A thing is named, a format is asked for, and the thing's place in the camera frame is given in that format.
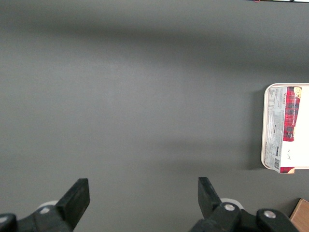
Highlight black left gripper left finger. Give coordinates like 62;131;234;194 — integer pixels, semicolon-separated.
0;178;91;232

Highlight cream plastic tray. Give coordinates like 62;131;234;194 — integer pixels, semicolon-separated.
260;83;309;170

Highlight red tartan cookie box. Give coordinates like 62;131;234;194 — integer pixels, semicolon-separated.
262;86;303;174

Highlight wooden two-drawer cabinet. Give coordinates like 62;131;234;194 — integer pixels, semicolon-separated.
289;198;309;232

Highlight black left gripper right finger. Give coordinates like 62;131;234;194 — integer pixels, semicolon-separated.
189;177;300;232

